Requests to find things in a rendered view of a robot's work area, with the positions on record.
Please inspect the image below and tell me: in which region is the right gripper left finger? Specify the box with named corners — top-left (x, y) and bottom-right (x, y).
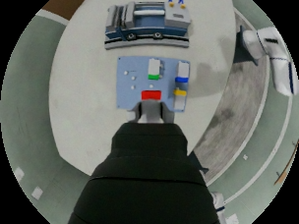
top-left (126, 101), bottom-right (142, 123)

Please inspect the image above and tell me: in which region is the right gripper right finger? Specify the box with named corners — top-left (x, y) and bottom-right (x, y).
top-left (160, 101), bottom-right (174, 124)

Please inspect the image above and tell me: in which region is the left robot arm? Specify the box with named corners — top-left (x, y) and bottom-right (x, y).
top-left (201, 171), bottom-right (227, 224)

